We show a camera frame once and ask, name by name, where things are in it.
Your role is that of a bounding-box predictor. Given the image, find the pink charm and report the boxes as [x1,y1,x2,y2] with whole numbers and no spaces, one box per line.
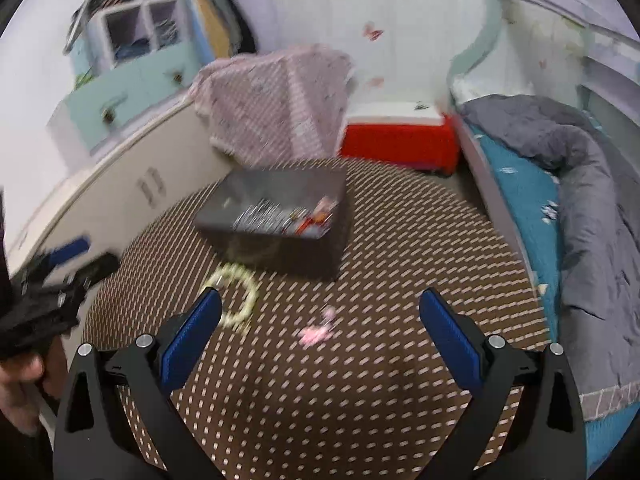
[299,307,337,347]

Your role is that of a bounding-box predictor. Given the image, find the white cube shelf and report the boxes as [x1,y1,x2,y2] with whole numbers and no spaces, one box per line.
[67,0,201,68]

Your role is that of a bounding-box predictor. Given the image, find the brown polka dot tablecloth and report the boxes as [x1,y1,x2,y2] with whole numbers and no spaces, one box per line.
[82,157,551,480]

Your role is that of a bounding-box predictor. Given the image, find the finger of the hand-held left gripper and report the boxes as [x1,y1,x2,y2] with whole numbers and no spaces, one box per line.
[60,252,121,291]
[30,237,91,273]

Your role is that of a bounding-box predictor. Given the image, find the white wardrobe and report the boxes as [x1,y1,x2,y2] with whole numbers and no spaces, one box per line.
[240,0,488,106]

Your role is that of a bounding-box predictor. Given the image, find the checked bear print cloth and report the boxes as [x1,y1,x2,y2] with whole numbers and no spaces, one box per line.
[192,45,356,166]

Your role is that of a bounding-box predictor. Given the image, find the grey duvet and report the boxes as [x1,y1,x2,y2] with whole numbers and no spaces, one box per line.
[460,94,640,396]

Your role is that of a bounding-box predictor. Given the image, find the folded blue clothes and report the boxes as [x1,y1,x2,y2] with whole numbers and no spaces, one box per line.
[115,40,151,61]

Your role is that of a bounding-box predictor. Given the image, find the shiny silver jewelry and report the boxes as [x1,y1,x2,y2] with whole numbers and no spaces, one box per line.
[235,200,293,233]

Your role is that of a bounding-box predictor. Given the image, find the red storage box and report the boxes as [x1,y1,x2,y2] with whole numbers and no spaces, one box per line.
[340,101,461,176]

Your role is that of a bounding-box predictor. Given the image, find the teal bed sheet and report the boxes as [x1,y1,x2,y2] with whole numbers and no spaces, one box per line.
[470,125,640,476]

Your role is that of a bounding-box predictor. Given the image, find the green bead bracelet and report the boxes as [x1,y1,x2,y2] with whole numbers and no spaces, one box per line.
[206,263,259,332]

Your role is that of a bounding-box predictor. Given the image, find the folded grey clothes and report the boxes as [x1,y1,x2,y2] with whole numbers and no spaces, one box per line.
[155,20,178,48]

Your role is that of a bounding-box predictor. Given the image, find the hanging clothes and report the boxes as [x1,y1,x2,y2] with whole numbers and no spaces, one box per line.
[185,0,258,58]

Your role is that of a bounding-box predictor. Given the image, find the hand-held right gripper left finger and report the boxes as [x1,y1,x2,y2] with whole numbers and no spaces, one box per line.
[52,287,226,480]

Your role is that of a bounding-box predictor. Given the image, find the teal drawer unit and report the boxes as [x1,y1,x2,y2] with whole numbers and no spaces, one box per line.
[47,40,201,156]

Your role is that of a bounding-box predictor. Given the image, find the dark grey jewelry box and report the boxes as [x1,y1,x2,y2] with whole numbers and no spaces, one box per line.
[194,166,349,282]

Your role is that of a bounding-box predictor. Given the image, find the person's left hand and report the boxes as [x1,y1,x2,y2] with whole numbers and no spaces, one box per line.
[0,337,68,436]

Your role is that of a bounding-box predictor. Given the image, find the white low cabinet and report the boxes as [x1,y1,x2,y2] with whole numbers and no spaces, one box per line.
[7,95,236,281]

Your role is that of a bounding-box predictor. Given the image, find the teal bunk bed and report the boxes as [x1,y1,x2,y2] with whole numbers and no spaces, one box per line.
[447,0,640,461]

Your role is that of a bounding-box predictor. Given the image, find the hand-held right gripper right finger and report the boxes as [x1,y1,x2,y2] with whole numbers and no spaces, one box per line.
[419,287,588,480]

